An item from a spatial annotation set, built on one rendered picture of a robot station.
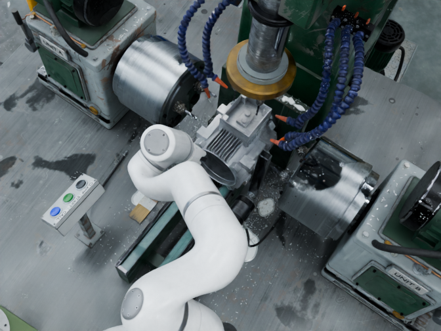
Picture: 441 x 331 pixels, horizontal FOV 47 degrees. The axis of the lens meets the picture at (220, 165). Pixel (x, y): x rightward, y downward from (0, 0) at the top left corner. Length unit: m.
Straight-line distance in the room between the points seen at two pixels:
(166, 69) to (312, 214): 0.59
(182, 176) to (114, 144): 0.78
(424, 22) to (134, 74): 2.40
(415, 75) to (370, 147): 1.42
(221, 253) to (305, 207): 0.56
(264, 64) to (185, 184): 0.39
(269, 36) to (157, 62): 0.46
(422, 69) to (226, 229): 2.54
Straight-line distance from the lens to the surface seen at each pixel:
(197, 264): 0.88
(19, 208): 1.75
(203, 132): 1.48
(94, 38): 1.57
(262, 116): 1.48
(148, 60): 1.52
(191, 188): 0.99
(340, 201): 1.38
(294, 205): 1.42
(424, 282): 1.37
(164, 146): 1.13
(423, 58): 3.37
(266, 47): 1.19
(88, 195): 1.42
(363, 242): 1.34
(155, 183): 1.09
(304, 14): 1.07
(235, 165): 1.42
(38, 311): 1.64
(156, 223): 1.53
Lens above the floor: 2.36
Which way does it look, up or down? 63 degrees down
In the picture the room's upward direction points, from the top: 9 degrees clockwise
